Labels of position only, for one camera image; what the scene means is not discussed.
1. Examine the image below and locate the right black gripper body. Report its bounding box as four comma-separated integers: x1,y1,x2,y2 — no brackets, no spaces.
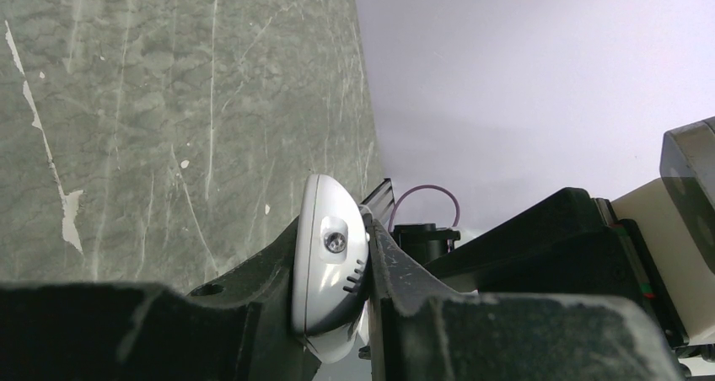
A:
583,198,690,348

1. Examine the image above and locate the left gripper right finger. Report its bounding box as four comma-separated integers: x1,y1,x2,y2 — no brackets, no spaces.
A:
368,222,684,380

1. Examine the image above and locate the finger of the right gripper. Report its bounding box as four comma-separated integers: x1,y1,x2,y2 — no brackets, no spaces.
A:
424,187,626,298

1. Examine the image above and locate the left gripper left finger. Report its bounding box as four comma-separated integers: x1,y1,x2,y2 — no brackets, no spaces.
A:
1,224,304,380

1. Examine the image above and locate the white remote control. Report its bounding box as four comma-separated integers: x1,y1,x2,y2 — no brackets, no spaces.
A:
291,174,369,364

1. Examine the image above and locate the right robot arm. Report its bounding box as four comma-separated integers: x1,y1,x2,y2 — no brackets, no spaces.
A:
391,187,690,349

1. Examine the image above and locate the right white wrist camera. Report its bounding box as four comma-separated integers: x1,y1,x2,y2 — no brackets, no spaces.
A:
611,118,714,346

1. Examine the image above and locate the aluminium rail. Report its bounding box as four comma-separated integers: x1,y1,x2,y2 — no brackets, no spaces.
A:
358,179,395,228

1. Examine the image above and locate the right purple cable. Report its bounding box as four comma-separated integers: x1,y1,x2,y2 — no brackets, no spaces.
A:
388,184,462,234

